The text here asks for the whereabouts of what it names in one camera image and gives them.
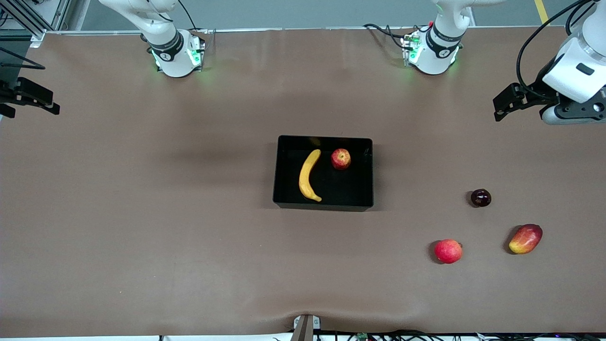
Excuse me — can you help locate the red apple with yellow patch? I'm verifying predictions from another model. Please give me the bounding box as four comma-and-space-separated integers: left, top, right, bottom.
330, 148, 352, 171

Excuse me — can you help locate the black rectangular plastic box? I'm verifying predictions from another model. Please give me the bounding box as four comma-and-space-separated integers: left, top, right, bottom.
273, 135, 374, 212

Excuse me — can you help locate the yellow banana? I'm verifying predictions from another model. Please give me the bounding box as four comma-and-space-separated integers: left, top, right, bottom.
298, 149, 323, 203

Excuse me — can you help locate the dark purple plum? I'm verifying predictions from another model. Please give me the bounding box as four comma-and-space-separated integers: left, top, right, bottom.
470, 188, 492, 208

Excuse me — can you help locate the red and yellow mango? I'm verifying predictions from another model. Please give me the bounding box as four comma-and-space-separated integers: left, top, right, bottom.
508, 224, 544, 255

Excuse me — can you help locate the plain red apple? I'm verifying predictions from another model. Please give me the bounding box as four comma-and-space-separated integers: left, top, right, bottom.
434, 239, 463, 264

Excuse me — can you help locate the aluminium frame profile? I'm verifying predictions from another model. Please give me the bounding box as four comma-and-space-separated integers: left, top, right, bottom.
0, 0, 72, 44

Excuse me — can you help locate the black left base cable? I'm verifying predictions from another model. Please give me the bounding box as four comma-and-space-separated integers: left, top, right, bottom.
363, 23, 410, 51

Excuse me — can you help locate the black base cable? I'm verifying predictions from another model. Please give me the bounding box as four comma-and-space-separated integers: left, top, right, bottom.
363, 23, 410, 51
176, 0, 200, 32

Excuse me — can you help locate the black right base cable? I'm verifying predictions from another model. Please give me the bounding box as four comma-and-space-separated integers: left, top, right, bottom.
176, 0, 200, 32

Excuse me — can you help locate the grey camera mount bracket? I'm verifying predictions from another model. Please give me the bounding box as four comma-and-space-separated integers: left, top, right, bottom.
291, 314, 321, 341

